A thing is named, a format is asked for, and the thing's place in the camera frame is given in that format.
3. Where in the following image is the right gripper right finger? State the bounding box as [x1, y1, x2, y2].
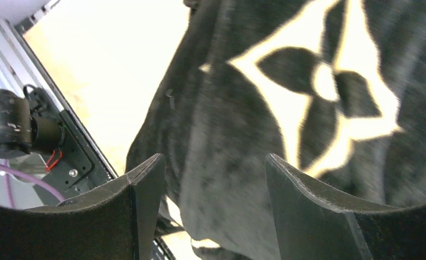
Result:
[265, 154, 426, 259]

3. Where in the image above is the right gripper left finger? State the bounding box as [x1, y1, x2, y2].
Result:
[0, 154, 165, 259]

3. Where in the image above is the black pillowcase with beige flowers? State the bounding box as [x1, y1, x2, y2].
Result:
[126, 1, 426, 259]

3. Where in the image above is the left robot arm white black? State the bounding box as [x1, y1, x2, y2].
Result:
[0, 84, 65, 159]

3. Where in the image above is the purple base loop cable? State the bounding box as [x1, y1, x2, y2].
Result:
[0, 158, 66, 209]

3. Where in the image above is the aluminium frame rail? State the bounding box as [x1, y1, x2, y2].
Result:
[0, 14, 64, 115]

